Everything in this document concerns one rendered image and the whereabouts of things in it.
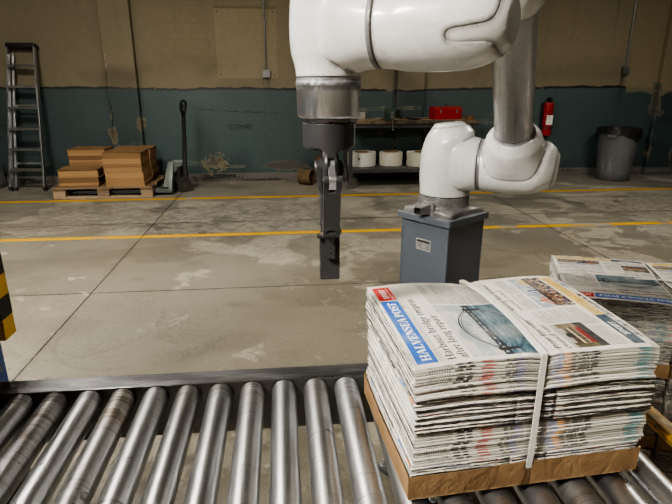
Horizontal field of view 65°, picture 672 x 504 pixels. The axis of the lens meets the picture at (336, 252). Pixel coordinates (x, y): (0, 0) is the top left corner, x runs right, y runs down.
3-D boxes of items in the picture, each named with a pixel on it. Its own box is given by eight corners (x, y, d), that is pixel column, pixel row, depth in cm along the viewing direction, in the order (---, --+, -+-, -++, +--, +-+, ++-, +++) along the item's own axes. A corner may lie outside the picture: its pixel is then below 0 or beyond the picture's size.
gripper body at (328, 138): (359, 122, 71) (358, 190, 74) (351, 118, 79) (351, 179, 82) (303, 122, 70) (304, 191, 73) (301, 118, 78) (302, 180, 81)
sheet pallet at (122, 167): (166, 185, 740) (162, 144, 723) (153, 197, 662) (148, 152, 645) (77, 187, 729) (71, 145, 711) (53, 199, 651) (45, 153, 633)
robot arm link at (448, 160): (426, 186, 175) (429, 118, 168) (481, 191, 168) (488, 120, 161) (412, 195, 161) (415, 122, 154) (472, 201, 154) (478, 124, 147)
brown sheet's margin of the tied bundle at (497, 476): (439, 384, 106) (441, 365, 105) (508, 487, 79) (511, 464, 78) (362, 392, 103) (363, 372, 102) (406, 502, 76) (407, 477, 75)
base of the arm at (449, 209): (394, 212, 165) (394, 194, 163) (437, 202, 179) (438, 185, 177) (441, 223, 152) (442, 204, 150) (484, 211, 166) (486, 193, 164)
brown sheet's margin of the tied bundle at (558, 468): (539, 374, 110) (542, 356, 108) (637, 469, 83) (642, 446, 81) (467, 381, 107) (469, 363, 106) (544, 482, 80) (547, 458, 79)
